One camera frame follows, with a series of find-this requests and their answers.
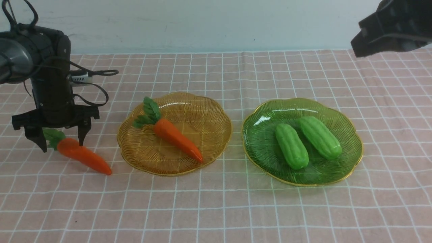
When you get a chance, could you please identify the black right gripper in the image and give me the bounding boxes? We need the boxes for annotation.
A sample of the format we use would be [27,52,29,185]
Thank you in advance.
[351,0,432,57]

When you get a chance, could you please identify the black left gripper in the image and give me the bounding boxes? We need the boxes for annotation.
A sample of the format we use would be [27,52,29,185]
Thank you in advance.
[12,34,99,153]

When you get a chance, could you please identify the toy carrot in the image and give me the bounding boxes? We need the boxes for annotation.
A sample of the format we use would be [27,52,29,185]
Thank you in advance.
[133,97,203,163]
[43,129,112,175]

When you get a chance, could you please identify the green toy cucumber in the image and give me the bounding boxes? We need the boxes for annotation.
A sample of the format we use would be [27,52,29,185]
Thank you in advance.
[297,116,342,160]
[275,124,309,170]

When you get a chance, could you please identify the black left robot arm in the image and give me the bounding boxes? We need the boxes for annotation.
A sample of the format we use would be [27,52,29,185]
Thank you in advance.
[0,24,99,152]

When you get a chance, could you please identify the pink checkered tablecloth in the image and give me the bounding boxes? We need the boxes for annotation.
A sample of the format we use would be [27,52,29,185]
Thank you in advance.
[0,49,432,243]

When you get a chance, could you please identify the amber ribbed plastic plate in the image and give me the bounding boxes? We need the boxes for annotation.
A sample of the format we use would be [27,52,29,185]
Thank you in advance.
[117,92,233,177]

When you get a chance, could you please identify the green ribbed plastic plate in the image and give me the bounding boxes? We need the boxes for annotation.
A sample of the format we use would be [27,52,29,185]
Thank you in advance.
[242,98,364,187]

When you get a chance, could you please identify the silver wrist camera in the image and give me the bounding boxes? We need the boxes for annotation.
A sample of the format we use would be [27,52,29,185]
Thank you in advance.
[69,70,93,86]

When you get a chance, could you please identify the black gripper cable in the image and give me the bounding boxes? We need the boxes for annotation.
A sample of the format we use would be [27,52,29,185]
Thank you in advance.
[2,0,119,108]

